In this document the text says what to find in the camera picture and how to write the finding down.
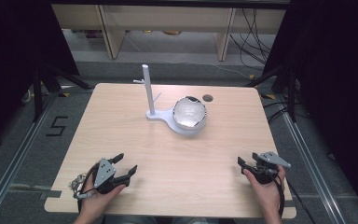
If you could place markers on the black metal stand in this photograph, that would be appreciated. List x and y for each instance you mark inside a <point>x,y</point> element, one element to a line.
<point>291,93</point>
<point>37,93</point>

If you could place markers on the metal floor rail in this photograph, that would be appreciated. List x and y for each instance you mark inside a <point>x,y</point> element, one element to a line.
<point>310,168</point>
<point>15,165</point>

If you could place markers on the person's right hand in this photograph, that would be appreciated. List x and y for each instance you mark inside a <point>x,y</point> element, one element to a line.
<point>268,196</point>

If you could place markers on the dark curtain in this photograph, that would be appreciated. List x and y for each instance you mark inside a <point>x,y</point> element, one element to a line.
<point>338,77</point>
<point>9,62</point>

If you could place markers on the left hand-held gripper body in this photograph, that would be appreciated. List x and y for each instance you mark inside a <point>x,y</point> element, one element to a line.
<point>105,174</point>

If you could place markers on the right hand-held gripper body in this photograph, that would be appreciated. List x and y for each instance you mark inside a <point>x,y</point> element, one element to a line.
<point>265,172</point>

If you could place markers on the light wooden desk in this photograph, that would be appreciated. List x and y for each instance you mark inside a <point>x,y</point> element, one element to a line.
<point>167,18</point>

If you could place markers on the white cup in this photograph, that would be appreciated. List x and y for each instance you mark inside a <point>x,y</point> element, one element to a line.
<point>189,110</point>

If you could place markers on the person's left hand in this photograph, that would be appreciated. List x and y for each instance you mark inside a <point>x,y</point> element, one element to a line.
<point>94,202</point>

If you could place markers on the orange object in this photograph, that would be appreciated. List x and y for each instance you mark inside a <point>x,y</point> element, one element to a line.
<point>172,32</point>

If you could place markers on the white cup rack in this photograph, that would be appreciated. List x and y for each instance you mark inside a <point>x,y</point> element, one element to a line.
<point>149,93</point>

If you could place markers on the dark round table grommet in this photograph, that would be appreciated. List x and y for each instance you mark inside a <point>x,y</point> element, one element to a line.
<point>207,98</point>

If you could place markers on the grey floor tape strip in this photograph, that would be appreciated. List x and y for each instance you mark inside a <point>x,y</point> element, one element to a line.
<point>50,194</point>

